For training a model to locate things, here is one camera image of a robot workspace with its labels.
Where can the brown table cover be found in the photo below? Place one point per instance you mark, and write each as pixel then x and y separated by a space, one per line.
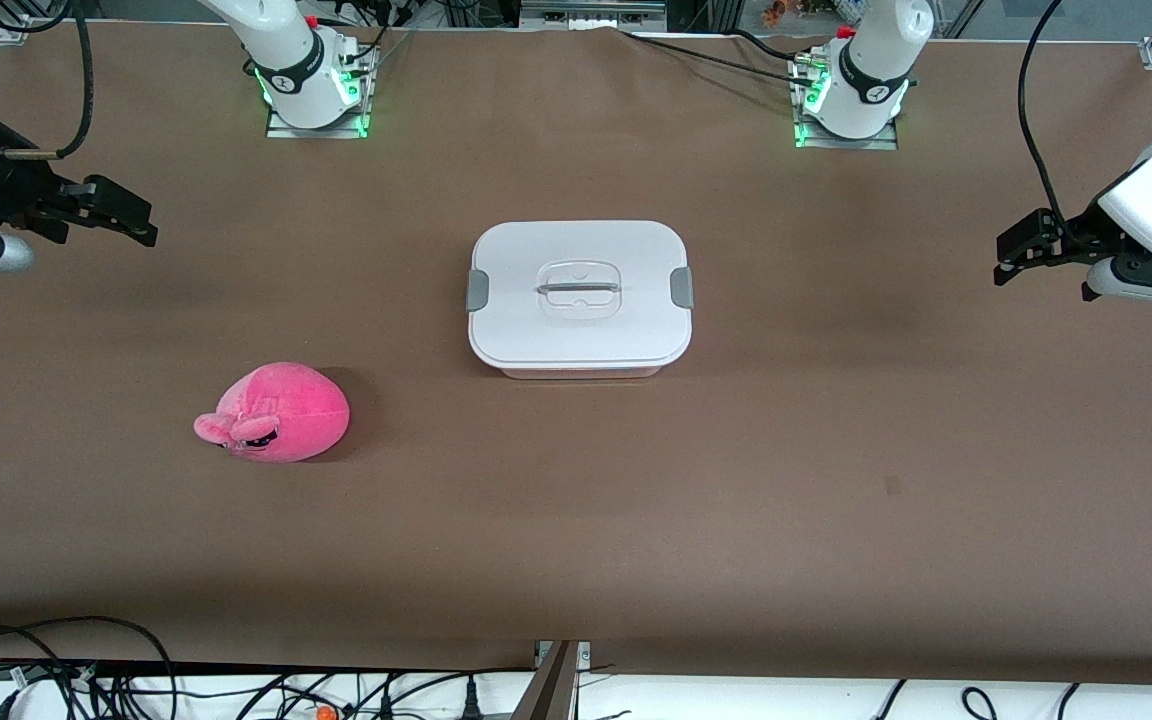
pixel 576 520

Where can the pink plush toy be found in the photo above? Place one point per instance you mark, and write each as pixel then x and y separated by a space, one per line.
pixel 286 415

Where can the black power plug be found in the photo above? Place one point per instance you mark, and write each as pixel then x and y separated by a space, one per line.
pixel 471 705

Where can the aluminium frame post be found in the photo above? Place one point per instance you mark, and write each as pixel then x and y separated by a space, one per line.
pixel 551 690

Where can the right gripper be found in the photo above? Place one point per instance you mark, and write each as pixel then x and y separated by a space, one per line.
pixel 8 188

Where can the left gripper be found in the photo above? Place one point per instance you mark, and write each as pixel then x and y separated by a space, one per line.
pixel 1073 238

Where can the small orange figurine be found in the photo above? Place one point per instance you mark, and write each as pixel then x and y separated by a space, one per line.
pixel 774 12

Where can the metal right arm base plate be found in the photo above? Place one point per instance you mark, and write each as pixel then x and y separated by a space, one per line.
pixel 286 130

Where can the translucent plastic box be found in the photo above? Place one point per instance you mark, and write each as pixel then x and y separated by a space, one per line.
pixel 586 373

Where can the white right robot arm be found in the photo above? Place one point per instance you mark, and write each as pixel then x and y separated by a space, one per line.
pixel 281 40

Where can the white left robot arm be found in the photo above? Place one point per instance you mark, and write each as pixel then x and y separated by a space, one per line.
pixel 871 60

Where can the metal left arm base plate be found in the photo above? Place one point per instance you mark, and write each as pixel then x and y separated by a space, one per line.
pixel 876 143

